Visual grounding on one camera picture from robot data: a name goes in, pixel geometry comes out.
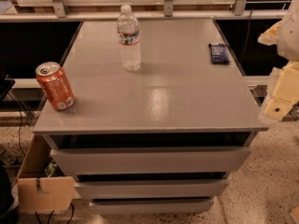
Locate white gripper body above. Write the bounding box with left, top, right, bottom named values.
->
left=278, top=0, right=299, bottom=61

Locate black cable on floor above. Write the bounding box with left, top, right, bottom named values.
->
left=6, top=91, right=29, bottom=157

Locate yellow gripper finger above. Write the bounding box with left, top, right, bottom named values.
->
left=258, top=21, right=281, bottom=46
left=259, top=62, right=299, bottom=124

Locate dark blue snack packet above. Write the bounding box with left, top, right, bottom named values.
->
left=208, top=43, right=230, bottom=64

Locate grey drawer cabinet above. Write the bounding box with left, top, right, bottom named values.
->
left=35, top=20, right=263, bottom=214

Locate orange soda can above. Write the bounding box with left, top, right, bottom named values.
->
left=36, top=62, right=75, bottom=111

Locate brown cardboard box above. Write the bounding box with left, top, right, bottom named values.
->
left=17, top=136, right=75, bottom=213

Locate clear plastic water bottle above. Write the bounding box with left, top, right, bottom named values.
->
left=117, top=5, right=141, bottom=72

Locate metal shelf rack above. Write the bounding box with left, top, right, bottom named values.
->
left=1, top=0, right=298, bottom=22

